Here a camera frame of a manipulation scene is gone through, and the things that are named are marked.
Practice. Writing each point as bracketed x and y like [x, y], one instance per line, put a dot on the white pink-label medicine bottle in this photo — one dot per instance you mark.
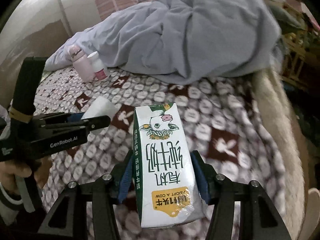
[98, 70]

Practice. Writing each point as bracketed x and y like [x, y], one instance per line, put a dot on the printed fleece blanket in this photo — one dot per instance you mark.
[225, 120]

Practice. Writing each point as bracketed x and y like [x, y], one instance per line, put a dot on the white tissue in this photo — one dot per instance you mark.
[102, 107]

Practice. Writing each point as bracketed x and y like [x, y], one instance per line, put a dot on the person's left hand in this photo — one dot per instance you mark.
[43, 170]

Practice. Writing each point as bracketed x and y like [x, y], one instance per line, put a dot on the beige fuzzy blanket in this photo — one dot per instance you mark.
[282, 130]

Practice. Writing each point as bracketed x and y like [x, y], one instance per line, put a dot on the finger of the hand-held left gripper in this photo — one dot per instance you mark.
[75, 116]
[97, 123]

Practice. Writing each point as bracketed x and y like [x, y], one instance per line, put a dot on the white cow-print milk carton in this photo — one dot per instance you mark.
[165, 167]

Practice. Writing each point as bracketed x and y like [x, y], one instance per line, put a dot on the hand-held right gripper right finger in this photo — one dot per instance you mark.
[200, 177]

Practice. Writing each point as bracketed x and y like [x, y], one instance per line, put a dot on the pink thermos bottle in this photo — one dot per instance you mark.
[82, 67]

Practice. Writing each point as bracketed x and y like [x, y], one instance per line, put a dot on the wooden crib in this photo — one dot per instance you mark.
[297, 52]

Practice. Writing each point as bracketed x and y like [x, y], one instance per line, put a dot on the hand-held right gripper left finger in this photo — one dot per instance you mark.
[126, 177]

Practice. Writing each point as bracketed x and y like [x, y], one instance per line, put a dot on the grey fleece blanket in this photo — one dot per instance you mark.
[187, 42]

